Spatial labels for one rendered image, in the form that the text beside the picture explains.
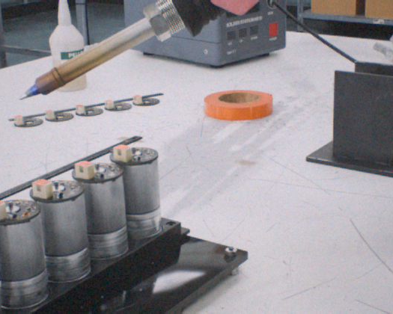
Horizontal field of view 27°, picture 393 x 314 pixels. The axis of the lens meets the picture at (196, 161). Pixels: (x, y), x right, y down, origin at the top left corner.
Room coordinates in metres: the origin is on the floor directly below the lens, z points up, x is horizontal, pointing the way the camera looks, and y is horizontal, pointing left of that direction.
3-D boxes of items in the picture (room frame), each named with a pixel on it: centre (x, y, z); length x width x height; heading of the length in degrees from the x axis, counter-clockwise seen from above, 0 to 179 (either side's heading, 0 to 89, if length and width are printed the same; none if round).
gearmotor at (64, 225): (0.34, 0.06, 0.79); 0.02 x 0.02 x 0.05
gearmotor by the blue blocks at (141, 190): (0.39, 0.03, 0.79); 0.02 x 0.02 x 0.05
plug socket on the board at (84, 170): (0.36, 0.05, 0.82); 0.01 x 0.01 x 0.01; 55
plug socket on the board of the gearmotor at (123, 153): (0.38, 0.04, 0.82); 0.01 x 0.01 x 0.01; 55
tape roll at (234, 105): (0.68, -0.04, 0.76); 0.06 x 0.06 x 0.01
